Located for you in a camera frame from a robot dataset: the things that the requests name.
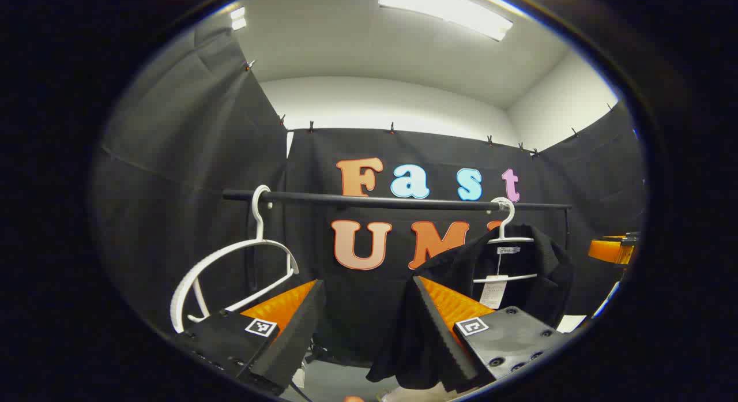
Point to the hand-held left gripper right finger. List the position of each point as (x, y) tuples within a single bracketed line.
[(438, 338)]

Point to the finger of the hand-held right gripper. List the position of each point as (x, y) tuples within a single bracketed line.
[(608, 251)]

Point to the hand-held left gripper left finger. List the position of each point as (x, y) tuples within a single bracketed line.
[(294, 338)]

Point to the black knit garment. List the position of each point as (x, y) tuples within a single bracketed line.
[(536, 298)]

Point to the white plastic clothes hanger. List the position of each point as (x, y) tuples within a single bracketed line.
[(258, 220), (510, 240)]

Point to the black backdrop cloth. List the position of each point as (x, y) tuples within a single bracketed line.
[(450, 154)]

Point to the row of small black clips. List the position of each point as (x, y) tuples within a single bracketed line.
[(392, 128)]

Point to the long ceiling light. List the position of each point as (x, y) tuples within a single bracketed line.
[(444, 7)]

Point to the small ceiling light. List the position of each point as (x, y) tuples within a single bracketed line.
[(238, 18)]

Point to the black clothes rail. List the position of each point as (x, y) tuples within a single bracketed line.
[(375, 202)]

